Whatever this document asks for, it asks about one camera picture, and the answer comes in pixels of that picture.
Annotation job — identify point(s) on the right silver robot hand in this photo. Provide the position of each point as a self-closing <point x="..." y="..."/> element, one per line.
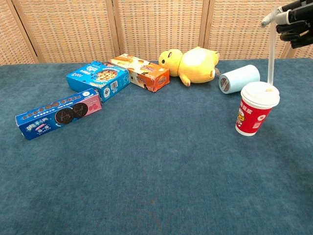
<point x="298" y="24"/>

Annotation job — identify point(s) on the transparent plastic straw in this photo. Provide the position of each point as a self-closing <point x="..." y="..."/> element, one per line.
<point x="271" y="61"/>

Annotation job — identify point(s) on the red paper cup white lid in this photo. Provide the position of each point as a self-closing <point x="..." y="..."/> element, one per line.
<point x="252" y="117"/>

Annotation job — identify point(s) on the light blue roll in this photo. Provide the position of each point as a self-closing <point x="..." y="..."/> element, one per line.
<point x="242" y="77"/>

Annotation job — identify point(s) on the yellow plush duck toy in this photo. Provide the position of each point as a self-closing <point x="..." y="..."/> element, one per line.
<point x="195" y="63"/>

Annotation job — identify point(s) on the woven rattan folding screen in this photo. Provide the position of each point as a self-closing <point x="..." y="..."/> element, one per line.
<point x="156" y="24"/>

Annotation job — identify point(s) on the orange biscuit box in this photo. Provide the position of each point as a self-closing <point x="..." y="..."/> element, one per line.
<point x="146" y="73"/>

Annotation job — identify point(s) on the blue chocolate chip cookie box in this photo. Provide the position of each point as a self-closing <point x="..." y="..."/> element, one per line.
<point x="97" y="78"/>

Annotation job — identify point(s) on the blue felt table cover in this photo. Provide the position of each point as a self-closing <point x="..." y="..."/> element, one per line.
<point x="122" y="171"/>

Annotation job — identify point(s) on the long blue Oreo box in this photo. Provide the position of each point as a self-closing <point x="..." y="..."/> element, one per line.
<point x="61" y="115"/>

